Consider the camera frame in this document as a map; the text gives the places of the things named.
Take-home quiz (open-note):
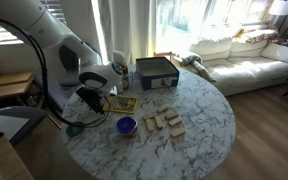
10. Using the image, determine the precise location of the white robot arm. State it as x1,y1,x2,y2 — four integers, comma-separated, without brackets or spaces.
0,0,122,113

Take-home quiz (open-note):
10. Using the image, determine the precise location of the wooden shelf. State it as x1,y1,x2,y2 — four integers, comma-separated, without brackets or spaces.
0,71,33,99

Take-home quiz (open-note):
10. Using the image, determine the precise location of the blue lidded plastic container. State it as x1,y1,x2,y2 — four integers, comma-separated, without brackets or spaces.
116,116,138,137

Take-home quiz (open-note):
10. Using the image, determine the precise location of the dark cardboard box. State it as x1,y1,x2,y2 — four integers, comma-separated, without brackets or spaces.
136,57,179,90

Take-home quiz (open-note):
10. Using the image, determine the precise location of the green round lid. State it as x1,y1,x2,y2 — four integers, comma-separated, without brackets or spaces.
66,122,85,137

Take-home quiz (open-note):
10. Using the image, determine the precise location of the grey office chair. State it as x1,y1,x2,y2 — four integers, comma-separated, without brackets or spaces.
0,106,48,146

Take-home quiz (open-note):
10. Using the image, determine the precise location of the yellow picture book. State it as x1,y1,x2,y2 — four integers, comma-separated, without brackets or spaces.
103,95,138,114

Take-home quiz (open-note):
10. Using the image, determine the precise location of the wooden block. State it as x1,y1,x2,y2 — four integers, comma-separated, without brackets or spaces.
157,105,168,112
171,128,185,137
169,117,182,126
155,116,163,129
145,119,154,131
165,112,179,120

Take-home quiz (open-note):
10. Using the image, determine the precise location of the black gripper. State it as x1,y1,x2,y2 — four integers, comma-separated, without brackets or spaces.
76,87,104,114

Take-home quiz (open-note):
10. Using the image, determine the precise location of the red capped sauce bottle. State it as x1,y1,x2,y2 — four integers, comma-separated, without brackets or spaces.
121,65,129,90

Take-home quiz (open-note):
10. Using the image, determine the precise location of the white floor lamp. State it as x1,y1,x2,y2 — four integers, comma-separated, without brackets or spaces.
269,0,288,38

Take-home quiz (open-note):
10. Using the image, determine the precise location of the white sofa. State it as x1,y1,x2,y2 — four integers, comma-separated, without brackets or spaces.
171,27,288,96

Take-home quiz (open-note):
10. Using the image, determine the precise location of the grey throw blanket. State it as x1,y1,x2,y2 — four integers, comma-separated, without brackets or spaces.
180,54,216,82

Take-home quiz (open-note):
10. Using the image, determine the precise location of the white curtain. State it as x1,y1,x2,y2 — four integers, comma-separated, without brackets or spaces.
90,0,157,64

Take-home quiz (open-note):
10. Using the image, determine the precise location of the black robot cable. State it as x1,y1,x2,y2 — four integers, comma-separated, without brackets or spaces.
0,18,110,128

